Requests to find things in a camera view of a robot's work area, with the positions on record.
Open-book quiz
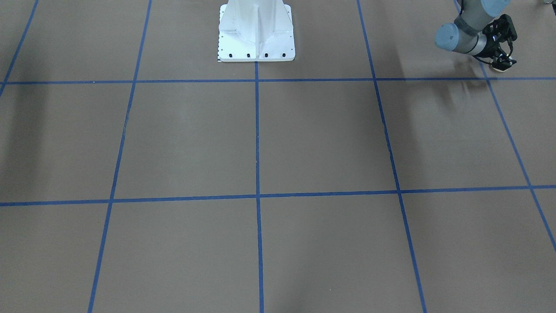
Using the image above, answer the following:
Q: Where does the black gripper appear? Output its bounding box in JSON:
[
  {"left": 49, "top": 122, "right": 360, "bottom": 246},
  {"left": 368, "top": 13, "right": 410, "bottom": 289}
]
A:
[{"left": 481, "top": 14, "right": 517, "bottom": 66}]

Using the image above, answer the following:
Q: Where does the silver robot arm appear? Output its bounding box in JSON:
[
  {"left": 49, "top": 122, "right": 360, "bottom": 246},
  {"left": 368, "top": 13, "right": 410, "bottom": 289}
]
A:
[{"left": 434, "top": 0, "right": 517, "bottom": 73}]

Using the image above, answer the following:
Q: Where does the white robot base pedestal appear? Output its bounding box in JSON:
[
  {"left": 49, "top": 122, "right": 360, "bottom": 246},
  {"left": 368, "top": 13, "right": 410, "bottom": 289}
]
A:
[{"left": 217, "top": 0, "right": 296, "bottom": 62}]

